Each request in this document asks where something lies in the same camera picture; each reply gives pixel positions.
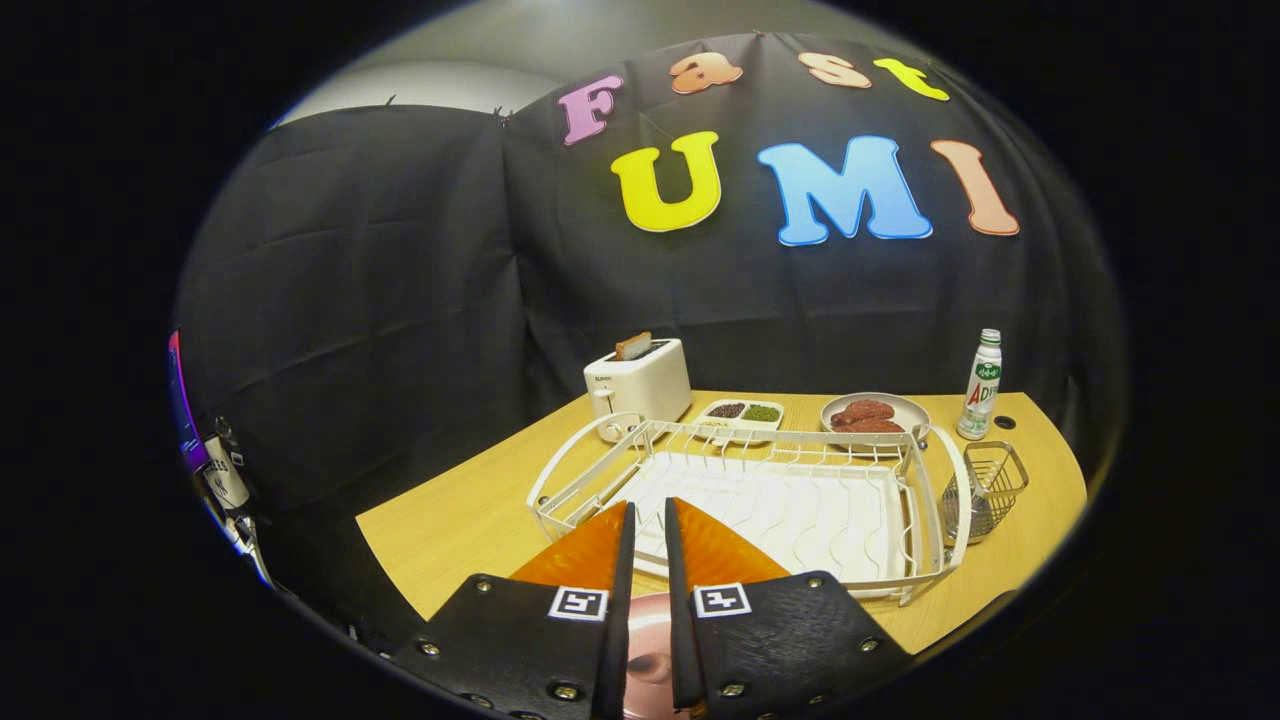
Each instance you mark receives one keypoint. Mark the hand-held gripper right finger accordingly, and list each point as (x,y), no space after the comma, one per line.
(780,650)

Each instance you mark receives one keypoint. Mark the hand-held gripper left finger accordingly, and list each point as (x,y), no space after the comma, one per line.
(520,650)

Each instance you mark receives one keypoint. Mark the pink plate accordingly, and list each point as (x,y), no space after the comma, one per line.
(650,620)

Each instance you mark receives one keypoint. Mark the beige plate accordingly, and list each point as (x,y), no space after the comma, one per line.
(910,408)

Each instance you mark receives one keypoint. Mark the white drip tray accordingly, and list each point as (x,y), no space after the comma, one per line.
(800,520)

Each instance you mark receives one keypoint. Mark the divided tray of beans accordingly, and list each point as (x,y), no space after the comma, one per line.
(742,412)

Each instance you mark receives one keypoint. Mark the red meat piece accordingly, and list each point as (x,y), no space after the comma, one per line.
(872,425)
(865,409)

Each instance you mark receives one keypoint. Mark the white toaster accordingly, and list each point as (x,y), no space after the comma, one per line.
(645,385)

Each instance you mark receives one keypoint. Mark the toast slice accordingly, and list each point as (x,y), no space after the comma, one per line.
(633,346)

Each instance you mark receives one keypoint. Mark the white drink bottle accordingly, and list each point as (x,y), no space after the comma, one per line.
(982,390)

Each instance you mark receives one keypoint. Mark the white and black object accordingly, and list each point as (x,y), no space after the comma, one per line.
(227,475)

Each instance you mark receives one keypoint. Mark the black backdrop cloth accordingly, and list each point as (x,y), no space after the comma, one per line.
(400,300)

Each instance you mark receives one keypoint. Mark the glowing purple screen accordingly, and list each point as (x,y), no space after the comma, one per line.
(185,410)

